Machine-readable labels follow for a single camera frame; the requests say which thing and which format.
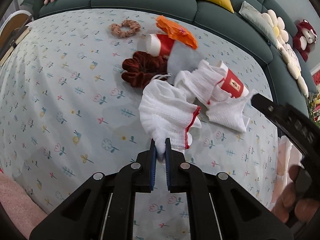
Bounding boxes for red white paper cup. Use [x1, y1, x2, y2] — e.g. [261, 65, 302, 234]
[217, 61, 249, 98]
[146, 34, 175, 58]

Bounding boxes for white knit glove red trim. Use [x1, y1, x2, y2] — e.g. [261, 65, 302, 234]
[139, 79, 202, 160]

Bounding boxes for orange wrapper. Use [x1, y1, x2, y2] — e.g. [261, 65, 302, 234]
[156, 15, 198, 49]

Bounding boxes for person right hand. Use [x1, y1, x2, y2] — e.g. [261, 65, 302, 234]
[271, 164, 320, 224]

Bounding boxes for potted flowers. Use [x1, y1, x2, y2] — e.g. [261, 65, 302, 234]
[306, 93, 320, 127]

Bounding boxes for pink fluffy rug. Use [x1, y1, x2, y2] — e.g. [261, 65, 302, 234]
[1, 173, 47, 239]

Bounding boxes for red white teddy bear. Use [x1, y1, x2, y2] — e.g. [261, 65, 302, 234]
[293, 20, 318, 62]

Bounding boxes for floral light blue tablecloth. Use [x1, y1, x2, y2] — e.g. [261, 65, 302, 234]
[0, 8, 279, 240]

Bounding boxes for white flower plush cushion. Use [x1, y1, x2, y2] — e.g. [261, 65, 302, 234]
[262, 9, 289, 50]

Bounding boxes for white knit glove on cup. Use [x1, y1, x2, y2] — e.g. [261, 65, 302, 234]
[174, 60, 227, 107]

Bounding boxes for light blue cushion right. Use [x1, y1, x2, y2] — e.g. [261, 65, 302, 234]
[239, 1, 278, 46]

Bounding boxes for dark red velvet scrunchie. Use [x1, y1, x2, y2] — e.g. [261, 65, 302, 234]
[121, 51, 168, 88]

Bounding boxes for pink brown scrunchie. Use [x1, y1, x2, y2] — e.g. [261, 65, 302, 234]
[108, 20, 141, 38]

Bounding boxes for book on table edge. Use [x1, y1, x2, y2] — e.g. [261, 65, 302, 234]
[1, 27, 30, 67]

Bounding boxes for round wooden side table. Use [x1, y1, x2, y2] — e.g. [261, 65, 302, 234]
[1, 10, 33, 48]

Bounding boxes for dark green sectional sofa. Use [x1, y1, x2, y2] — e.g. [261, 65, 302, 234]
[22, 0, 308, 114]

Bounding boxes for grey drawstring pouch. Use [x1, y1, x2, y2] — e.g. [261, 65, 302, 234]
[156, 41, 204, 84]

